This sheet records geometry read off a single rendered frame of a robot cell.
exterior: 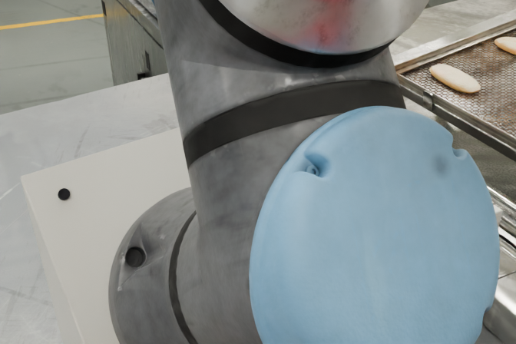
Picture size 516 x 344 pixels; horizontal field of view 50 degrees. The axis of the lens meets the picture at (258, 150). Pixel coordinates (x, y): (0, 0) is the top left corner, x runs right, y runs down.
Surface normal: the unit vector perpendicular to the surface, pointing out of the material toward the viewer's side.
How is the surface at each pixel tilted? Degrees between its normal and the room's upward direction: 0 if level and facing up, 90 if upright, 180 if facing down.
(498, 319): 90
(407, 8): 87
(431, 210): 55
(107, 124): 0
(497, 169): 0
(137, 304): 68
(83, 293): 48
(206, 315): 89
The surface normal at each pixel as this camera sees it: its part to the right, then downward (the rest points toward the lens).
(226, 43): -0.54, 0.75
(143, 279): -0.73, -0.20
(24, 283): -0.01, -0.87
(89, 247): 0.43, -0.29
